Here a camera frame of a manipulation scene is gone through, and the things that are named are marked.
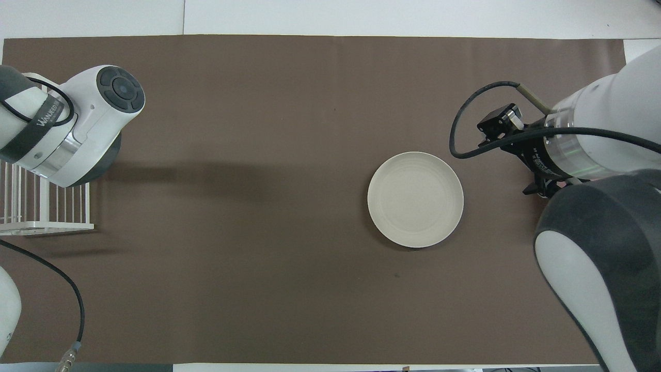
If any white wire dish rack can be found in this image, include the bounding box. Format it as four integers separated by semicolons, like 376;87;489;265
0;72;95;237

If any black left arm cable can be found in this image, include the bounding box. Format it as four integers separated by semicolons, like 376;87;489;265
0;240;85;372

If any brown table mat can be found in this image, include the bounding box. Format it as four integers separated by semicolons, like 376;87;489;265
0;35;628;365

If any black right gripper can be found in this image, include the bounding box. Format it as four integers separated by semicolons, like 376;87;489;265
476;103;569;199

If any round cream plate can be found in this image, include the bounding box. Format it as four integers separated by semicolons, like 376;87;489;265
367;151;464;249

